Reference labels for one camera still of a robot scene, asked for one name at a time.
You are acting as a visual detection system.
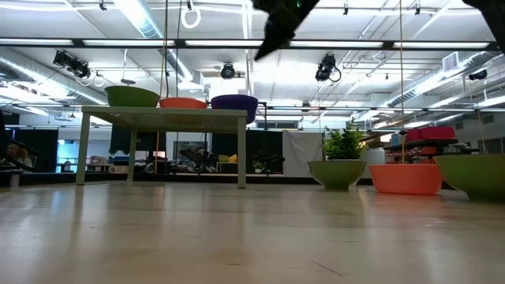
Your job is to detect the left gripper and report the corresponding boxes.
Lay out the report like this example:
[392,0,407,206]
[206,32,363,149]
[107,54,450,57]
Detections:
[252,0,320,62]

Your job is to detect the purple plastic bowl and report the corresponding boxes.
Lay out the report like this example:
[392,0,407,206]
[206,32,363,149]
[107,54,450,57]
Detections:
[211,94,259,101]
[210,97,260,125]

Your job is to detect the orange plastic bowl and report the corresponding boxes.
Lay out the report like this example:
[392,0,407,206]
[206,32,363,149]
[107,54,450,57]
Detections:
[159,97,208,110]
[368,163,443,196]

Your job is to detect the green plastic bowl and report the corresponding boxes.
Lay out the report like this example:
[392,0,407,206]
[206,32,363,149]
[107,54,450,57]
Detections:
[104,85,161,108]
[432,153,505,203]
[307,159,368,192]

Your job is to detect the round black ceiling light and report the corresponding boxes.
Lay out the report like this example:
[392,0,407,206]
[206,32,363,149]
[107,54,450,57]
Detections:
[219,62,237,80]

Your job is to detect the black bent tube stand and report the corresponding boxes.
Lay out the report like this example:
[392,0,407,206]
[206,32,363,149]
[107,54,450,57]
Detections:
[258,101,269,132]

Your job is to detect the dark overhead beam with lights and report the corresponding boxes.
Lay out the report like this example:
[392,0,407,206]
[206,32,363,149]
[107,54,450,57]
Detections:
[0,37,499,50]

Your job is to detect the white cloth panel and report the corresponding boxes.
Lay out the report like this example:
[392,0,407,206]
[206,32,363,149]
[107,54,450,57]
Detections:
[282,130,325,178]

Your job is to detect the green plant in white pot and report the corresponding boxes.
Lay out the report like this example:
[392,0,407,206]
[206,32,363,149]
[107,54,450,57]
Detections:
[322,121,368,162]

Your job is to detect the pale green perforated metal shelf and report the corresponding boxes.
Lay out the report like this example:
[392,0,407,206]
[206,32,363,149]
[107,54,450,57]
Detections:
[75,105,249,189]

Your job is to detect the white round column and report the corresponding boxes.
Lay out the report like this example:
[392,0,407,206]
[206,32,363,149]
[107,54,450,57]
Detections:
[361,148,387,166]

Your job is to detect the metal storage rack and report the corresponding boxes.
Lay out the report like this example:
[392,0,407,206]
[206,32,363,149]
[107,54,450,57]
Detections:
[383,137,481,165]

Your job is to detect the large red storage bin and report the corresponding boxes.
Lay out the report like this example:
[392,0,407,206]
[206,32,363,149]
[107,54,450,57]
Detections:
[420,125,456,140]

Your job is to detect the black fabric panel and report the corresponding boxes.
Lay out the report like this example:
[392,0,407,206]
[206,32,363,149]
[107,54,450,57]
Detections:
[109,125,166,155]

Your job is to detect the black studio light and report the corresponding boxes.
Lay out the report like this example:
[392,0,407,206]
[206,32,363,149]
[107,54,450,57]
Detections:
[52,50,74,69]
[69,58,92,80]

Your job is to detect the black ceiling camera with cable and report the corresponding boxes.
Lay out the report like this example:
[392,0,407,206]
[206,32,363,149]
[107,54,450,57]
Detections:
[314,53,342,84]

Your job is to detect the white cable ring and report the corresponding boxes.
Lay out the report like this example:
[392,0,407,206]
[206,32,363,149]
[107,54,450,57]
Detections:
[180,5,202,30]

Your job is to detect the thin black hanging cable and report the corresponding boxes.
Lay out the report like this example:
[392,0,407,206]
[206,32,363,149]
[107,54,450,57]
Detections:
[174,0,182,99]

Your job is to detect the yellow hanging cord with weight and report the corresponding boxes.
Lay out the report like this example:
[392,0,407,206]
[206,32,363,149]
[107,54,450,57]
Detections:
[398,0,407,165]

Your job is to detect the black frame rail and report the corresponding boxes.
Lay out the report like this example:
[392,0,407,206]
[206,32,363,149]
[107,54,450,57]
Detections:
[0,169,470,191]

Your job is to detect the silver ceiling duct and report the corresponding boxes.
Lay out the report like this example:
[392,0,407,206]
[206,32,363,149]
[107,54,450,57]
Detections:
[0,47,110,107]

